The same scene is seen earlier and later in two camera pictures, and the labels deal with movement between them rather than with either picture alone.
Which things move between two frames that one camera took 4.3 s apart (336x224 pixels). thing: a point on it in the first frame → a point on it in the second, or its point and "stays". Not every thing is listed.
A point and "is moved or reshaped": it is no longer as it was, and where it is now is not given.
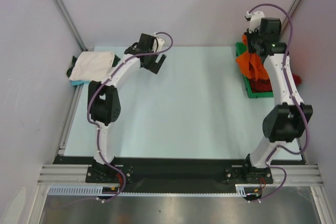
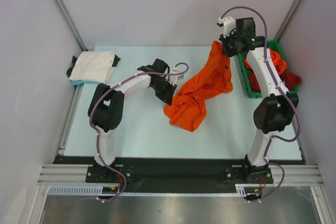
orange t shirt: [251, 64] is moved or reshaped
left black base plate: [102, 173] stays
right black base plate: [248, 174] stays
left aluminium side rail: [69, 127] stays
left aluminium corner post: [63, 10] stays
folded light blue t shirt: [79, 82] stays
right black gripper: [251, 42] → [227, 44]
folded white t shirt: [92, 65] stays
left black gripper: [154, 68] → [167, 97]
